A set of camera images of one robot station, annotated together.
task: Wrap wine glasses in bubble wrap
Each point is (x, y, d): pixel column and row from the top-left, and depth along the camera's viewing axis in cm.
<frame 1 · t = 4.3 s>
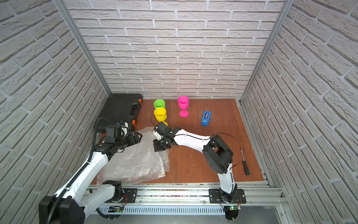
left hand: (138, 134, 82), fingers open
right hand: (156, 149, 84), fingers closed
yellow plastic wine glass: (160, 114, 97), point 12 cm above the table
green plastic wine glass: (159, 103, 102), point 14 cm above the table
pink plastic wine glass: (183, 101, 104), point 13 cm above the table
black plastic tool case: (119, 109, 106), point 7 cm above the table
blue tape dispenser: (206, 117, 105), point 5 cm above the table
black handled screwdriver: (246, 168, 85), point 2 cm above the table

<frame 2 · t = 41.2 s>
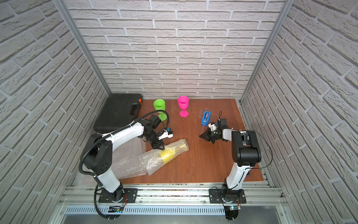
left hand: (164, 146, 85), fingers closed
right hand: (201, 136, 96), fingers closed
yellow plastic wine glass: (167, 155, 83), point 8 cm above the table
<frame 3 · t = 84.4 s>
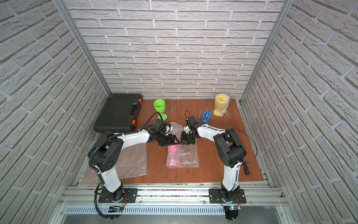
left hand: (177, 142, 89), fingers open
right hand: (181, 142, 93), fingers closed
yellow plastic wine glass: (221, 101, 100), point 17 cm above the table
pink plastic wine glass: (173, 149, 85), point 8 cm above the table
bubble wrap sheet: (181, 156, 89), on the table
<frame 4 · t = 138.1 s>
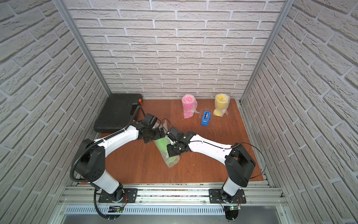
left hand: (161, 134, 89), fingers open
right hand: (171, 152, 81), fingers closed
green plastic wine glass: (162, 144, 87), point 8 cm above the table
pink plastic wine glass: (189, 105, 97), point 16 cm above the table
bubble wrap sheet 2: (162, 144, 87), point 8 cm above the table
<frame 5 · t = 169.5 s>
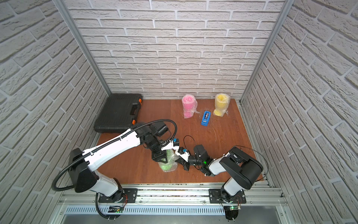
left hand: (166, 156, 73), fingers open
right hand: (176, 158, 83), fingers closed
